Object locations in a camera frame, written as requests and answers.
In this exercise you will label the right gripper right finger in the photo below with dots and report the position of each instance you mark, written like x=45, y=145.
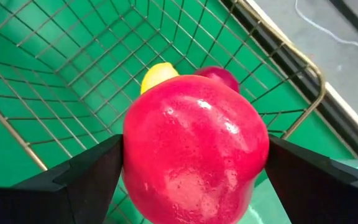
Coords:
x=322, y=193

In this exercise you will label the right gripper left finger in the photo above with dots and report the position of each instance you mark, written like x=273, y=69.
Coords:
x=57, y=193

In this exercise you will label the red round fruit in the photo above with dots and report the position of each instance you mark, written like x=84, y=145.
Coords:
x=221, y=77

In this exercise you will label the black aluminium table frame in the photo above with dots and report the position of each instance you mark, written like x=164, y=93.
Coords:
x=346, y=130

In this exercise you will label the large shiny red apple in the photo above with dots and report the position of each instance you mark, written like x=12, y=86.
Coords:
x=194, y=149

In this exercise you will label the yellow lemon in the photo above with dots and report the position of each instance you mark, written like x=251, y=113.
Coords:
x=157, y=76

